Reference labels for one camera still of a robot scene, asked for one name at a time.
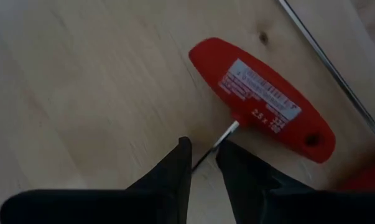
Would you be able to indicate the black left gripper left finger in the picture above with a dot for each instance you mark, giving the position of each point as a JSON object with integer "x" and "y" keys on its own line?
{"x": 128, "y": 208}

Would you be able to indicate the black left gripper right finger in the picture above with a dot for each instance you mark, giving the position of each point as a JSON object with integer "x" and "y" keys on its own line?
{"x": 283, "y": 205}

